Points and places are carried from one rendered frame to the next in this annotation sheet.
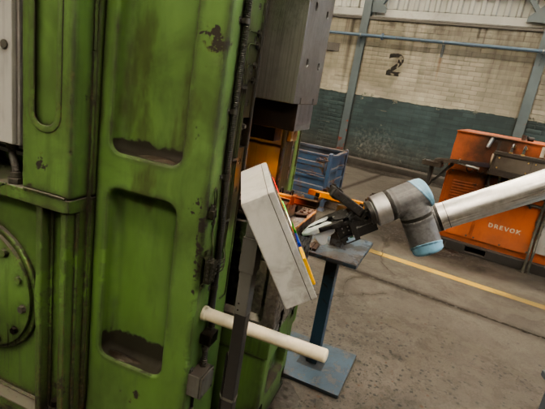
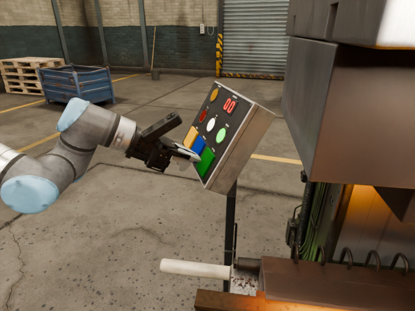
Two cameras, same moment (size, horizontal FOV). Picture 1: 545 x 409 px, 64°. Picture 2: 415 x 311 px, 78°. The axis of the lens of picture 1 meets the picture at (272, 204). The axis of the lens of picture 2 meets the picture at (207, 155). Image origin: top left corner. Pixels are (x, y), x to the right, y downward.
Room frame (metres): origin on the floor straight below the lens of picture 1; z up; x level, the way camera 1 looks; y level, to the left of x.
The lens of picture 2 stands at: (1.88, -0.20, 1.37)
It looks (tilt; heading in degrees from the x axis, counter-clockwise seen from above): 26 degrees down; 170
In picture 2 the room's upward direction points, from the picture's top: straight up
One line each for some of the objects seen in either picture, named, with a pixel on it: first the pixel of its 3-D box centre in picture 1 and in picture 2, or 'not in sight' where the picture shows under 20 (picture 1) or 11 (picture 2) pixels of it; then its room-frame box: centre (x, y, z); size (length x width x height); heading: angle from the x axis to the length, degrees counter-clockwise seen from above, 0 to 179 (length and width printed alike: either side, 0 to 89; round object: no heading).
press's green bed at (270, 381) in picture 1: (222, 343); not in sight; (1.76, 0.13, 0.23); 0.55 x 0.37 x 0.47; 72
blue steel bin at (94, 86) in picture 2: not in sight; (76, 85); (-3.73, -1.86, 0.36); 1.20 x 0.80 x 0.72; 50
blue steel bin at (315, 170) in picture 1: (294, 169); not in sight; (5.75, -0.22, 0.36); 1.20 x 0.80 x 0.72; 67
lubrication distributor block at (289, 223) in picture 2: (210, 270); (292, 234); (1.32, 0.17, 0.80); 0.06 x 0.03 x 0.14; 162
